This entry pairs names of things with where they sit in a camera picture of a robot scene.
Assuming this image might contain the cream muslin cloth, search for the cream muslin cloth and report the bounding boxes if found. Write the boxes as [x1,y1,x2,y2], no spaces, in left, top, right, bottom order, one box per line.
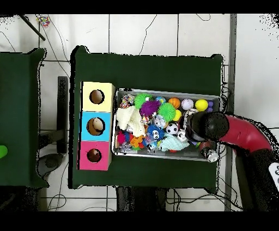
[115,105,146,138]

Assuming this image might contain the green spiky ball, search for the green spiky ball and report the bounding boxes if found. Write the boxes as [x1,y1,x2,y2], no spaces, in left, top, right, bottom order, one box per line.
[157,102,177,123]
[134,93,153,110]

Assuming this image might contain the shallow clear mesh bin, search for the shallow clear mesh bin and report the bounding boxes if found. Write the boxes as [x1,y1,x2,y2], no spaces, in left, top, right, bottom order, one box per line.
[111,88,221,163]

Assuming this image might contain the wooden box with three holes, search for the wooden box with three holes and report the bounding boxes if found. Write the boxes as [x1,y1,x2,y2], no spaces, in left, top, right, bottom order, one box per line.
[78,81,116,172]

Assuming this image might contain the purple spiky ball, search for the purple spiky ball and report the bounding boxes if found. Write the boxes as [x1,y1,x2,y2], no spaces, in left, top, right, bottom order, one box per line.
[139,100,161,118]

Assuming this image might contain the small blue fuzzy toy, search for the small blue fuzzy toy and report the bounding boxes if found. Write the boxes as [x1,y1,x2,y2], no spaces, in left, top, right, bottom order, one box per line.
[146,125,165,142]

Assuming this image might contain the orange plastic toy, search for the orange plastic toy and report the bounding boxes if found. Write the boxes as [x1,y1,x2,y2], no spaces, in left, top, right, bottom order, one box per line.
[129,135,145,149]

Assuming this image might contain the small soccer ball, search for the small soccer ball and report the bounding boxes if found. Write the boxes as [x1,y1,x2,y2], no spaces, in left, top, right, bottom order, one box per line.
[166,123,179,136]

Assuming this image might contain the orange basketball toy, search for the orange basketball toy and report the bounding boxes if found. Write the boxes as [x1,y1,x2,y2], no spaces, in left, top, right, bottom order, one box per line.
[168,97,181,110]

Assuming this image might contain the mint green cloth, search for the mint green cloth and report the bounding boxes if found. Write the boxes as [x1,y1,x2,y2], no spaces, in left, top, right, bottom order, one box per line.
[159,135,190,153]

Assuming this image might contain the white baseball toy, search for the white baseball toy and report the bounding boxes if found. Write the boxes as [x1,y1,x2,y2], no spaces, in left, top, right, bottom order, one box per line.
[181,98,195,112]

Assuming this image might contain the smooth yellow ball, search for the smooth yellow ball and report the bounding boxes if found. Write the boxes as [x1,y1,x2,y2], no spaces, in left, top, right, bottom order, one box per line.
[195,99,209,112]

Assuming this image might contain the side table with green cloth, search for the side table with green cloth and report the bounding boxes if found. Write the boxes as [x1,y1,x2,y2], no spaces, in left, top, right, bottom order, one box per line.
[0,47,46,189]

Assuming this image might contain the small colourful object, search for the small colourful object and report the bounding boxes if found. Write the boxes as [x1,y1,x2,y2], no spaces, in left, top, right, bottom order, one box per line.
[35,15,51,28]

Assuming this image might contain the black rod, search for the black rod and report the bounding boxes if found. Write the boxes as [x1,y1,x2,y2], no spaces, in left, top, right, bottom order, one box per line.
[17,14,46,41]

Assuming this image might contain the small green object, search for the small green object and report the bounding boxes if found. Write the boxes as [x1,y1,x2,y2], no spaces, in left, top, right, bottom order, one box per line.
[0,145,9,160]

